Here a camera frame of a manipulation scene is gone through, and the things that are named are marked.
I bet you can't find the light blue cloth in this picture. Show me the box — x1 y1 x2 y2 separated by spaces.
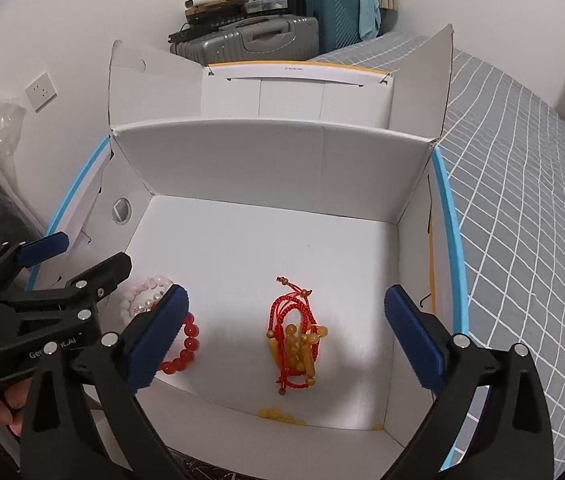
355 0 382 41

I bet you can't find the pink bead bracelet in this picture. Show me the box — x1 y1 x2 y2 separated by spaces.
120 274 174 319

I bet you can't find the pile of dark boxes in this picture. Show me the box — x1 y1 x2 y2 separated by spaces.
169 0 294 45

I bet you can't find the white wall socket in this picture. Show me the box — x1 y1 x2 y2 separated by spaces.
24 72 56 112

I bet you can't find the red cord bracelet gold tube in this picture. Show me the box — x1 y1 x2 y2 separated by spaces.
264 276 314 363
275 310 331 395

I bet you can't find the grey suitcase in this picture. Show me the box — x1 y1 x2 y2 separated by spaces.
169 15 321 67

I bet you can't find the red bead bracelet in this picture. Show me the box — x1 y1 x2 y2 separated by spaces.
158 312 201 375

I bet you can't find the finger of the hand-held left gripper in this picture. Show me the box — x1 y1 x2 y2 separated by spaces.
27 252 134 313
0 231 70 288

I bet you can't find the white cardboard box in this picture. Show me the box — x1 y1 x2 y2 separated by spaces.
27 22 471 472

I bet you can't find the teal suitcase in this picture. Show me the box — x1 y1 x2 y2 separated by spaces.
304 0 382 57

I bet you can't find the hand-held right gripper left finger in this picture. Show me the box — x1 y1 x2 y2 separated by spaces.
19 284 190 480

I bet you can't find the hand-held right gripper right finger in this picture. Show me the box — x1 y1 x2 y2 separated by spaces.
383 284 556 480

